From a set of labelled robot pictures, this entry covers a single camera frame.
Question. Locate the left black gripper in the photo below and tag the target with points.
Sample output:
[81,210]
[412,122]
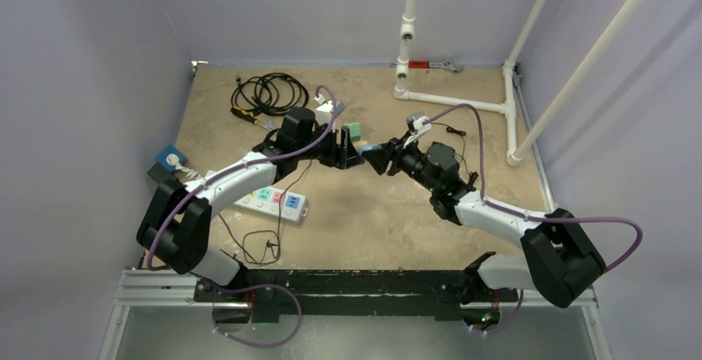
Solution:
[343,155]

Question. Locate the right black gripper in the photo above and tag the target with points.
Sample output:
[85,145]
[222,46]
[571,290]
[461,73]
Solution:
[395,156]

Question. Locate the blue plug adapter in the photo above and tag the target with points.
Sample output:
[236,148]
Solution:
[366,148]

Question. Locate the green plug adapter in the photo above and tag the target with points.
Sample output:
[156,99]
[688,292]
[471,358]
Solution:
[354,131]

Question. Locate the beige dragon cube socket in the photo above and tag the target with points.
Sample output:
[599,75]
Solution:
[359,146]

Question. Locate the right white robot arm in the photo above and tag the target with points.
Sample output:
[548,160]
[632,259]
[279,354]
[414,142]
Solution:
[558,260]

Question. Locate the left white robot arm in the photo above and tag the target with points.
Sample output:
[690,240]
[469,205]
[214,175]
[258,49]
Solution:
[176,225]

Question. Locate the white colourful power strip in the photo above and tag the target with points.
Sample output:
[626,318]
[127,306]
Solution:
[276,203]

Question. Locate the silver open-end wrench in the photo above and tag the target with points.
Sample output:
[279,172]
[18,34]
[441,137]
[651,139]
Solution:
[268,125]

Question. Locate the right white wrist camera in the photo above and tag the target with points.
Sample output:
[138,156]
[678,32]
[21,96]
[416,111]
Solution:
[418,125]

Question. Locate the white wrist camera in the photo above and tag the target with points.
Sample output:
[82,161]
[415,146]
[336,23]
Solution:
[323,113]
[418,125]

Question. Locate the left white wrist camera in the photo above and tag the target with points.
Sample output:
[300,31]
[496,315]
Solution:
[323,113]

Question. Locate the red handled adjustable wrench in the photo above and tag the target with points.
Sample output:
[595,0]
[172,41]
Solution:
[426,65]

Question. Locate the yellow handled screwdriver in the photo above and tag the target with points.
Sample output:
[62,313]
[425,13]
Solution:
[244,115]

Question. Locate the white PVC pipe frame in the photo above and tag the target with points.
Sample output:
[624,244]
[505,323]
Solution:
[519,16]

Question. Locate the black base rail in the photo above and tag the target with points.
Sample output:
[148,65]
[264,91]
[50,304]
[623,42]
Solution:
[445,295]

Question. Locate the blue wall socket box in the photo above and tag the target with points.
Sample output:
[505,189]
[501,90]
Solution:
[172,159]

